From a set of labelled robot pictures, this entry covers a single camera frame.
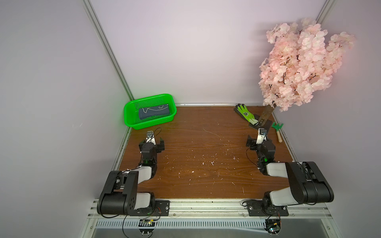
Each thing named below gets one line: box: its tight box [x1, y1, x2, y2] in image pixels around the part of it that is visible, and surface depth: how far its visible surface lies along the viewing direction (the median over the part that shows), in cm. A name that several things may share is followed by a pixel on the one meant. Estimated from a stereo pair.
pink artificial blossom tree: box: [258, 18, 356, 125], surface depth 66 cm
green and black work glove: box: [233, 103, 260, 127], surface depth 116 cm
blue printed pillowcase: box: [138, 103, 171, 120], surface depth 115 cm
